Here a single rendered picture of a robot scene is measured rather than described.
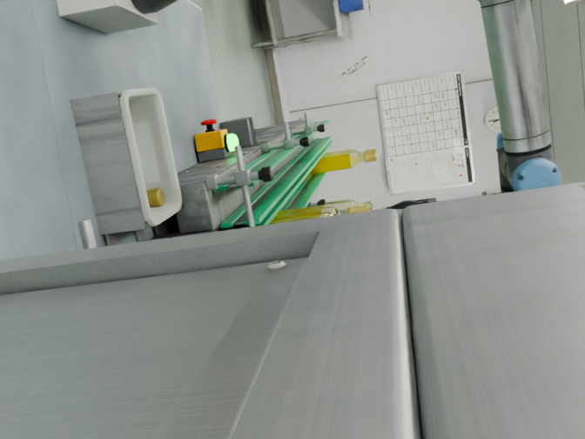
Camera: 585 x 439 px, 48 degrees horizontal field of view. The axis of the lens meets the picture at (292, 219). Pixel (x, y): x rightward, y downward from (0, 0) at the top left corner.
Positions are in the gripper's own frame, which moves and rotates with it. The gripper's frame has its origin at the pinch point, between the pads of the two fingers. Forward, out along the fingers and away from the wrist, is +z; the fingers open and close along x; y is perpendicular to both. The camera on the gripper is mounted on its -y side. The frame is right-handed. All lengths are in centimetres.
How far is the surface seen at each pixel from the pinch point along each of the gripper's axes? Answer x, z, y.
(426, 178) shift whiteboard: -89, -36, 586
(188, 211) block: 10.6, 32.5, -10.6
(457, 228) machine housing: 23, -9, -100
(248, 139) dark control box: 17, 34, 58
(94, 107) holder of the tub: 32, 38, -29
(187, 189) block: 14.6, 32.1, -9.9
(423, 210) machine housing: 23, -8, -95
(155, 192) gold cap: 15.7, 36.0, -16.5
